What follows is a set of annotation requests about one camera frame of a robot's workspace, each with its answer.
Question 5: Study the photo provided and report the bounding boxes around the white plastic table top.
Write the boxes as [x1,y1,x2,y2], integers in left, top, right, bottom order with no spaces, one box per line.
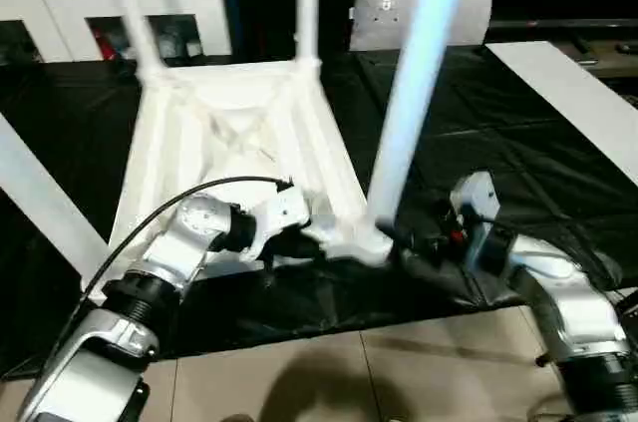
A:
[78,57,396,305]

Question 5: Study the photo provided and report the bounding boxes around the white plastic table leg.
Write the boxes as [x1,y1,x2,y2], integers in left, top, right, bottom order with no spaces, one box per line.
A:
[361,0,476,239]
[0,111,113,279]
[100,0,170,86]
[293,0,324,74]

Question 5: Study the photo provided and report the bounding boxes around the black work mat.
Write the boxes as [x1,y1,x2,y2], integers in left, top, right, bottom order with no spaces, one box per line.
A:
[0,43,638,378]

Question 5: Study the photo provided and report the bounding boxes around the white flat sheet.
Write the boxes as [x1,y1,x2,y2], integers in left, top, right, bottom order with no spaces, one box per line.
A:
[486,41,638,188]

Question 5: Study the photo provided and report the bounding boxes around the grey cushion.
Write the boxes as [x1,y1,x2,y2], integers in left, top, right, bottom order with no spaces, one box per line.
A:
[349,0,495,52]

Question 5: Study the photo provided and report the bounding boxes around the white cabinet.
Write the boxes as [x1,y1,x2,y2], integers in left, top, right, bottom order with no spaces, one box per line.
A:
[0,0,234,64]

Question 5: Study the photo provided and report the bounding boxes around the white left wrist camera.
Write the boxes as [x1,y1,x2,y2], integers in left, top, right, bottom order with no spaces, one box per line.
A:
[239,187,312,265]

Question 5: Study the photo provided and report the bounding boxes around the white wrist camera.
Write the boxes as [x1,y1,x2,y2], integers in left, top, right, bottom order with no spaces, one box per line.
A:
[451,171,501,225]
[239,187,312,265]

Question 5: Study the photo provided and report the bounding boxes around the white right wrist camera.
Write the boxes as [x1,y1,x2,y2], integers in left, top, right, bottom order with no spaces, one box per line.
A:
[451,171,501,225]

